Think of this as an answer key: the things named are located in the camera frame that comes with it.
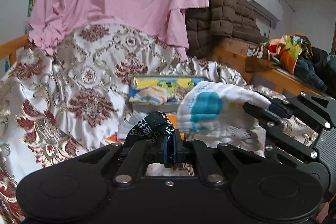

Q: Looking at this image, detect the grey drawstring pouch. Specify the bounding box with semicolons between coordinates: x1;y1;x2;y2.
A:
173;86;194;101

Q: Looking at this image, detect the brown quilted jacket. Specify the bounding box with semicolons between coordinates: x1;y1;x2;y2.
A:
186;0;267;59

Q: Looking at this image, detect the striped orange white cloth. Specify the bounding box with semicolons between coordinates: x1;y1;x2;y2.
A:
129;86;173;105

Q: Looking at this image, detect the floral satin bedspread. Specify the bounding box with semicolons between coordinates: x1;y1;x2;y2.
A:
0;23;320;224

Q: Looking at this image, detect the white air conditioner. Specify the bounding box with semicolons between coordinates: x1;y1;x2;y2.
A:
247;0;283;22

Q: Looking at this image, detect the wooden bed frame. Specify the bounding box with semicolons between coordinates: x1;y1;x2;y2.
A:
0;34;322;98

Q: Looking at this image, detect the white cloth blue print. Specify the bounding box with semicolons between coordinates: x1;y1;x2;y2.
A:
177;81;270;134

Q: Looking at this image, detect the black printed sock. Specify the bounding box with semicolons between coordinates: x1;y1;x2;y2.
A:
123;111;177;168

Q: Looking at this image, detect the colourful clothes pile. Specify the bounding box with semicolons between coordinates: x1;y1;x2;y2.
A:
252;33;335;98

